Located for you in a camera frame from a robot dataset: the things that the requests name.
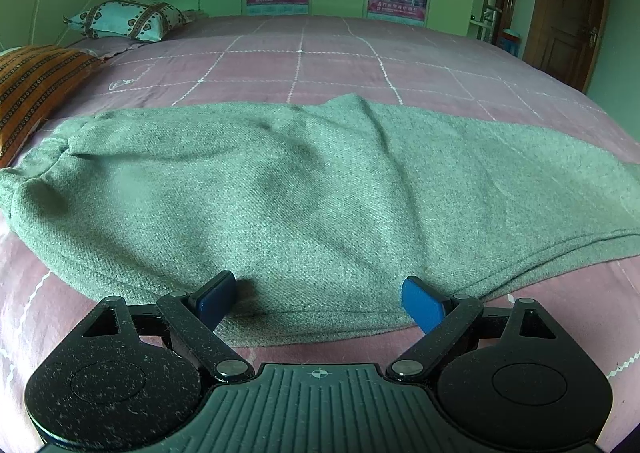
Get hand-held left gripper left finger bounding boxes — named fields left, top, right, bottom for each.
left=77, top=270, right=253, bottom=384

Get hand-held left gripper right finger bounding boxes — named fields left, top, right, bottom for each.
left=386, top=275, right=559, bottom=384

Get grey-green pants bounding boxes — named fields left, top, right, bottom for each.
left=0, top=93, right=640, bottom=346

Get pink checked bed sheet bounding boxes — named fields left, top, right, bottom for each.
left=0, top=16, right=640, bottom=453

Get orange striped pillow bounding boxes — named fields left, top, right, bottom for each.
left=0, top=46, right=103, bottom=169

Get white patterned pillow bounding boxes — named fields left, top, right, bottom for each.
left=64, top=0, right=193, bottom=43

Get brown wooden door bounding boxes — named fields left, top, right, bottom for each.
left=522, top=0, right=613, bottom=94

